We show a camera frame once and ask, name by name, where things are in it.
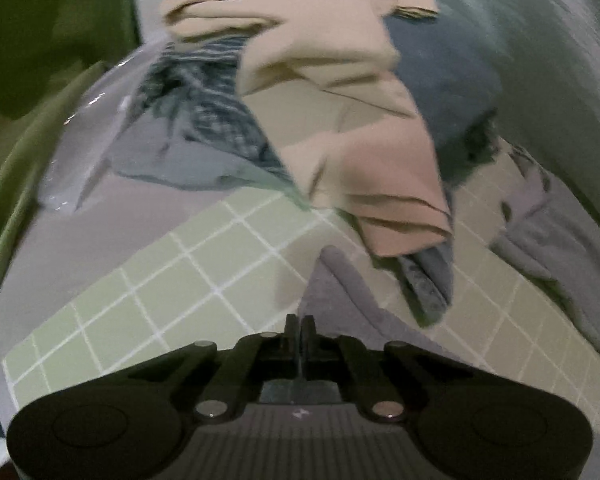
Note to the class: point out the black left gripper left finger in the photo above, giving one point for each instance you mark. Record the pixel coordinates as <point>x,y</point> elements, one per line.
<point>269,365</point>

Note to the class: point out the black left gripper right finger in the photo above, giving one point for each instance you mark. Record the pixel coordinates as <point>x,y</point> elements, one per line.
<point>331,368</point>

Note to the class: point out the grey cloth garment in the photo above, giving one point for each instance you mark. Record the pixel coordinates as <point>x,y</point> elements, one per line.
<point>528,269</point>

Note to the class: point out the green grid cutting mat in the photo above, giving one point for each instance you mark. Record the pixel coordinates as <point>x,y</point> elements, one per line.
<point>241,267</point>

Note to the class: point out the blue plaid garment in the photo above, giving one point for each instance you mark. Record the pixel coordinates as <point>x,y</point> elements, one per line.
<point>187,127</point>

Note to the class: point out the clear plastic bag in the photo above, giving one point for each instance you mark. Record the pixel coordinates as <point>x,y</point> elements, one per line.
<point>79,158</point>

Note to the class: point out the dark blue garment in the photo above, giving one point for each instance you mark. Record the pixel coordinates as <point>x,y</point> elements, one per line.
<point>456,90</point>

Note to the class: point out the beige garment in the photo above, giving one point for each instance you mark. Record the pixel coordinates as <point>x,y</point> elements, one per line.
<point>318,76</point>

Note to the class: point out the light blue fabric storage bag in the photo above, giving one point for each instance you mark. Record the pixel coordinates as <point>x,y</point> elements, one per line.
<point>548,55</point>

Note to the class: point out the green curtain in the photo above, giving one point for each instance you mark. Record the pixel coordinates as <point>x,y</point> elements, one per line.
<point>51,52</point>

